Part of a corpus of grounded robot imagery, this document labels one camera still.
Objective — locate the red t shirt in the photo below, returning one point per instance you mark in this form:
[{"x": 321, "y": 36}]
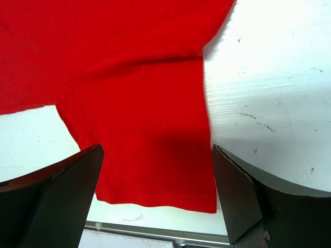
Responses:
[{"x": 127, "y": 75}]

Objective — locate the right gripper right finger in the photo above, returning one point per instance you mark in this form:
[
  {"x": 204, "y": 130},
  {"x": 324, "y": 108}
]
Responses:
[{"x": 263, "y": 210}]

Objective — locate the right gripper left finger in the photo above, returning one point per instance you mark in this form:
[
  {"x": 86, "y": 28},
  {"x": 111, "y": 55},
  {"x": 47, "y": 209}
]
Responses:
[{"x": 49, "y": 207}]

